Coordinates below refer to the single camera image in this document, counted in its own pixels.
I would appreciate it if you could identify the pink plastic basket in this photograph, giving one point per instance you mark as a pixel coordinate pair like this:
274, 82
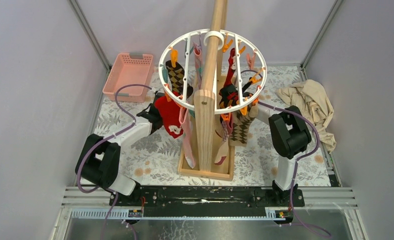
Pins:
128, 69

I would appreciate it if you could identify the beige crumpled cloth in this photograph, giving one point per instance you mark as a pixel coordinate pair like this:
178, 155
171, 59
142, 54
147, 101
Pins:
312, 100

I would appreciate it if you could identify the pink sock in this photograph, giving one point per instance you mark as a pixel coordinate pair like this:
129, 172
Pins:
184, 120

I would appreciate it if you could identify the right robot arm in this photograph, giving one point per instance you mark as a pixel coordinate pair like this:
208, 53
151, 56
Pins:
290, 137

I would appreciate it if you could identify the beige brown argyle sock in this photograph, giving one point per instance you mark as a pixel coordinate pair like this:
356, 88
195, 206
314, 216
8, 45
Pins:
240, 128

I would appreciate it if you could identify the wooden hanger stand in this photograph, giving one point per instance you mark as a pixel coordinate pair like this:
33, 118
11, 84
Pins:
206, 140

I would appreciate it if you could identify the black red yellow argyle sock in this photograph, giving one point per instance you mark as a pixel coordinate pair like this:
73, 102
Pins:
229, 96

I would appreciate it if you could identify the floral table mat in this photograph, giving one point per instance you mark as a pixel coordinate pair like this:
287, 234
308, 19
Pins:
154, 160

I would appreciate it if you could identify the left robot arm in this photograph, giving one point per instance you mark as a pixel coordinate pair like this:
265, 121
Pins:
99, 161

